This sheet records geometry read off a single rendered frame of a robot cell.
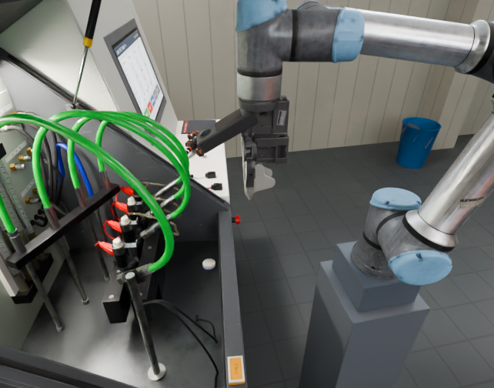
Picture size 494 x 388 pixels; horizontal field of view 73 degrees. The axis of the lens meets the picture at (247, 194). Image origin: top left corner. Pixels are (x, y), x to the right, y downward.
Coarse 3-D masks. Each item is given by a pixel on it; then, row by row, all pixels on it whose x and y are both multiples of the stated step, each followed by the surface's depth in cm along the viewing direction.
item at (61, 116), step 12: (60, 120) 65; (108, 120) 65; (120, 120) 66; (144, 132) 68; (36, 144) 66; (156, 144) 69; (36, 156) 68; (168, 156) 71; (36, 168) 69; (180, 168) 73; (36, 180) 71; (48, 204) 75; (48, 216) 76; (168, 216) 80; (156, 228) 81
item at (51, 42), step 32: (64, 0) 77; (128, 0) 131; (32, 32) 80; (64, 32) 80; (96, 32) 90; (32, 64) 84; (64, 64) 84; (96, 64) 85; (96, 96) 89; (128, 96) 102
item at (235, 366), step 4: (232, 360) 66; (236, 360) 66; (240, 360) 66; (232, 364) 65; (236, 364) 65; (240, 364) 65; (232, 368) 65; (236, 368) 65; (240, 368) 65; (232, 372) 64; (236, 372) 64; (240, 372) 64; (232, 376) 63; (236, 376) 63; (240, 376) 63; (232, 384) 63
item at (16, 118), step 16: (0, 128) 53; (48, 128) 48; (64, 128) 48; (80, 144) 48; (112, 160) 48; (128, 176) 49; (144, 192) 50; (0, 208) 64; (160, 208) 51; (160, 224) 52
